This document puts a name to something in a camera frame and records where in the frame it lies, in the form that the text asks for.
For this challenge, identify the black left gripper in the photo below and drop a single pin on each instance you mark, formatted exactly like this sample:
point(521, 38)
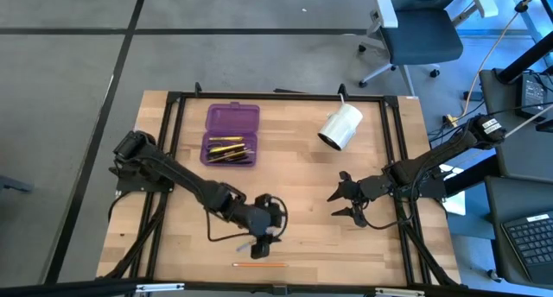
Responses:
point(257, 219)

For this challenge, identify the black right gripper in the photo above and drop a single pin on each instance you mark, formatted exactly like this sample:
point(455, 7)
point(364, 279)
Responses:
point(376, 188)

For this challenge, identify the blue ballpoint pen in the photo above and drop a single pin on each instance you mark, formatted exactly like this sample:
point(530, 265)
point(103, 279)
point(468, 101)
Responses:
point(244, 246)

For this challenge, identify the orange pencil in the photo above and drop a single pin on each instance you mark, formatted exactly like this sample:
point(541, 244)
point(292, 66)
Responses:
point(259, 265)

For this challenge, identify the slim yellow pen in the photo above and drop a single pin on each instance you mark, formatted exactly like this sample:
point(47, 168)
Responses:
point(226, 149)

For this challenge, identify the purple plastic supply box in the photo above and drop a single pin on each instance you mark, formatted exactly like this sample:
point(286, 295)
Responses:
point(233, 118)

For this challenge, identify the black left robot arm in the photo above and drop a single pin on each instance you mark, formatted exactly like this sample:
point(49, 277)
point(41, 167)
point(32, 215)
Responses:
point(181, 180)

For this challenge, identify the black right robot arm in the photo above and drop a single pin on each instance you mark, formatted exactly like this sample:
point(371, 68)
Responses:
point(432, 156)

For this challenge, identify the black power adapter box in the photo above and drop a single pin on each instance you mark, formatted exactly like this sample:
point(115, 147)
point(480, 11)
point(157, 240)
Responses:
point(532, 94)

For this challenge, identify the white paper sheet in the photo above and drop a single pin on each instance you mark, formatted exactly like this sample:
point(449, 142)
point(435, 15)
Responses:
point(455, 204)

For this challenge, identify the black diagonal stand beam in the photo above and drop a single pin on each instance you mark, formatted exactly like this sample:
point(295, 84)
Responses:
point(525, 59)
point(471, 176)

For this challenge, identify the yellow power plug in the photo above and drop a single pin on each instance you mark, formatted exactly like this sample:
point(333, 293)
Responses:
point(450, 120)

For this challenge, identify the dark grey side table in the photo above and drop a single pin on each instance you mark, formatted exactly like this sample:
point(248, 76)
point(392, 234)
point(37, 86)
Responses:
point(497, 202)
point(510, 167)

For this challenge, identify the black floor power strip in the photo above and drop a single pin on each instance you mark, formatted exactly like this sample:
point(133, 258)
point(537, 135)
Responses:
point(473, 95)

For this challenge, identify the dark blue office chair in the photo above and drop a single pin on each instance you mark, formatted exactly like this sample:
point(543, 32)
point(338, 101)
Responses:
point(421, 36)

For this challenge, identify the black keyboard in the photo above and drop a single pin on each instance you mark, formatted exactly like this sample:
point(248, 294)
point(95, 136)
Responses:
point(531, 241)

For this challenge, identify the black crossbar silver brackets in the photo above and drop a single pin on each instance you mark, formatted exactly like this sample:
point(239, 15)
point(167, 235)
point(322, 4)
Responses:
point(65, 288)

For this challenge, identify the grey chair base leg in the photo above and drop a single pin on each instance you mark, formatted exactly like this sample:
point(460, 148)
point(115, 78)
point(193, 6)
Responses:
point(13, 185)

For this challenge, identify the black metal table frame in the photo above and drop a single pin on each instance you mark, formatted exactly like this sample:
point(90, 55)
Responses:
point(281, 96)

